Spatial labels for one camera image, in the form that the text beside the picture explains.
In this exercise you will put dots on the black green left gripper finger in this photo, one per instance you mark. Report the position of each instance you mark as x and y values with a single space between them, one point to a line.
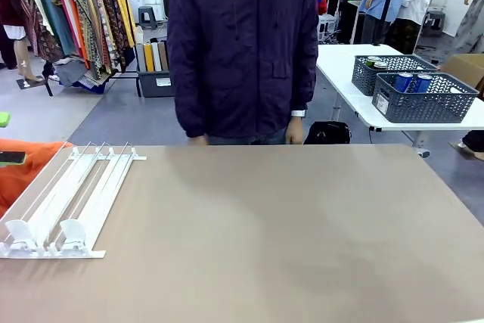
13 158
4 118

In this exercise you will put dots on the grey plastic mesh basket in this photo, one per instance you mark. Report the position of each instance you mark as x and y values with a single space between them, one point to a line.
363 77
423 107

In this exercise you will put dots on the blue Pocari Sweat can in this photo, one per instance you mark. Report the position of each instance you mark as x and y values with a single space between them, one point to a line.
403 82
422 84

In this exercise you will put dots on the person's left forearm navy sleeve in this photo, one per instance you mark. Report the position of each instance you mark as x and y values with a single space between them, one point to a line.
306 81

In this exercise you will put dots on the person's right forearm navy sleeve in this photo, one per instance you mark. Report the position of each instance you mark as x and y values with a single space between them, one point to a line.
185 103

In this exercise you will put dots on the white dispenser pusher paddle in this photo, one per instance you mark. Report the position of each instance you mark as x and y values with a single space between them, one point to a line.
22 230
75 230

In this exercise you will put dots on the white can dispenser rack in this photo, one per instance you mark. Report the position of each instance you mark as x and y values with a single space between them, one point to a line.
94 183

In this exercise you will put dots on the person's right hand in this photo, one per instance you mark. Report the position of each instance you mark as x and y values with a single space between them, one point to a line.
199 140

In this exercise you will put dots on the person's left hand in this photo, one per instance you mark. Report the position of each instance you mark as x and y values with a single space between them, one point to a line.
294 132

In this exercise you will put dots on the orange cloth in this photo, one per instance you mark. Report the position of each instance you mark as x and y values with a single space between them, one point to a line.
19 179

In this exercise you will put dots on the mannequin legs on stand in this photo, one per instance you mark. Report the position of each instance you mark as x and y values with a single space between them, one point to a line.
24 58

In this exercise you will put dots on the grey cloth pile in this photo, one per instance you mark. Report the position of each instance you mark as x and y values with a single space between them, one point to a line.
75 71

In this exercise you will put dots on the orange hanging garment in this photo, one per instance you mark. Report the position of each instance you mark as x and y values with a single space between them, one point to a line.
79 31

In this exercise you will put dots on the teal hanging garment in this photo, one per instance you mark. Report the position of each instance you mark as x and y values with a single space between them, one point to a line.
53 9

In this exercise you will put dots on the brown patterned hanging garment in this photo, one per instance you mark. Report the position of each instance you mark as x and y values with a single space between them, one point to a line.
107 13

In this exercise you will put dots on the grey storage bin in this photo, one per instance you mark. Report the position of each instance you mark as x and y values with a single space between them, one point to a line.
157 82

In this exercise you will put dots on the yellow board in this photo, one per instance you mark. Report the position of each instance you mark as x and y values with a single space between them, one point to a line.
149 57

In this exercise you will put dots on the yellow hanging garment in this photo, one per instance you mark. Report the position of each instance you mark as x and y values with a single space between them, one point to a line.
121 1

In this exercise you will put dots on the brown board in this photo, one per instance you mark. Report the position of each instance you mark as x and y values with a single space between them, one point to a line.
163 56

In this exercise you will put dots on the grey plastic stool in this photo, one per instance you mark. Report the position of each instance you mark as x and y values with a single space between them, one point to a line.
147 17

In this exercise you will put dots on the person in navy jacket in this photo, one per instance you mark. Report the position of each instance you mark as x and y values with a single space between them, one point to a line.
242 47

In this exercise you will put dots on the white wristband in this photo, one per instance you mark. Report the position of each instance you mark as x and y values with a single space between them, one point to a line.
298 113

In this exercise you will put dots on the black bag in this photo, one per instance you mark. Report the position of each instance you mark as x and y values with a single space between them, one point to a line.
327 133

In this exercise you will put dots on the white side table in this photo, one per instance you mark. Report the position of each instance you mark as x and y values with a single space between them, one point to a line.
340 69

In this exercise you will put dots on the small grey stool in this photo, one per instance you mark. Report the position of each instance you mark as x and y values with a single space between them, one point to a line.
434 22

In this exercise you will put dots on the bystander foot in shoe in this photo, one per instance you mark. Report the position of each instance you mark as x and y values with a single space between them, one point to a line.
472 145

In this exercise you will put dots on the cardboard box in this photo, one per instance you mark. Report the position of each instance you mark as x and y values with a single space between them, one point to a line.
467 67

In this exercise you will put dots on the mannequin in grey dress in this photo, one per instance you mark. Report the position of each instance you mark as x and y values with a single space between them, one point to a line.
470 24

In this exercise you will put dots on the black clothes rack frame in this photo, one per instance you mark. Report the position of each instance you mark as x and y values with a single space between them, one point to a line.
128 75

